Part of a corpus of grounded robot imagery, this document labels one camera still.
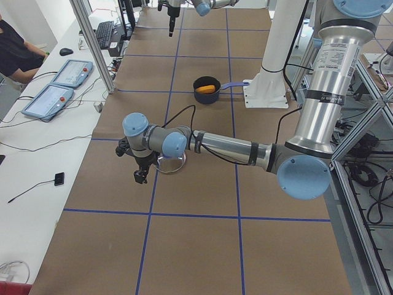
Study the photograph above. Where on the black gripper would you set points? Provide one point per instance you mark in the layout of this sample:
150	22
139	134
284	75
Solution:
172	11
143	160

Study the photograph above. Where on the glass pot lid blue knob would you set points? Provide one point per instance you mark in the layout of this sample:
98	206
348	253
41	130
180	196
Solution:
169	165

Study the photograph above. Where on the yellow corn cob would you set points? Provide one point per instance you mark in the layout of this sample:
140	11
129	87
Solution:
206	89

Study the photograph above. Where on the black keyboard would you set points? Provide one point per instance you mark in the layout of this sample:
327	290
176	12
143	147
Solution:
103	34

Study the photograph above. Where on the dark blue saucepan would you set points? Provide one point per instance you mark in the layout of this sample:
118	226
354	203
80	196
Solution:
208	80

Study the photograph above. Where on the small black square sensor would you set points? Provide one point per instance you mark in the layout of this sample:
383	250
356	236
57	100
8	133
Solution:
59	179

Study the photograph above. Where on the black computer mouse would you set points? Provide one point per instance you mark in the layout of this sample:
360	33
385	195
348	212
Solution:
65	51

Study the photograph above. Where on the teach pendant far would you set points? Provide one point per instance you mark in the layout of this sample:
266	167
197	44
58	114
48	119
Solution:
73	73

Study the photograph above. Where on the teach pendant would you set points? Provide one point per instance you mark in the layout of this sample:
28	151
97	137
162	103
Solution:
73	73
48	102

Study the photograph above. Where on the teach pendant near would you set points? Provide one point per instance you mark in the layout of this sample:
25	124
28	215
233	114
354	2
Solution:
48	102

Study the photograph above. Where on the person in black shirt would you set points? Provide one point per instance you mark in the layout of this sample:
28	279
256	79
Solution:
20	59

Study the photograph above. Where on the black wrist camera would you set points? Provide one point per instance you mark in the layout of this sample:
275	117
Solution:
123	147

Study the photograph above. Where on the aluminium frame post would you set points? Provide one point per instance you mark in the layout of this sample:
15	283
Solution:
83	20

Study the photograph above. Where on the aluminium frame rack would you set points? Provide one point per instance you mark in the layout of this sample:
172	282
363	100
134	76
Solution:
359	201

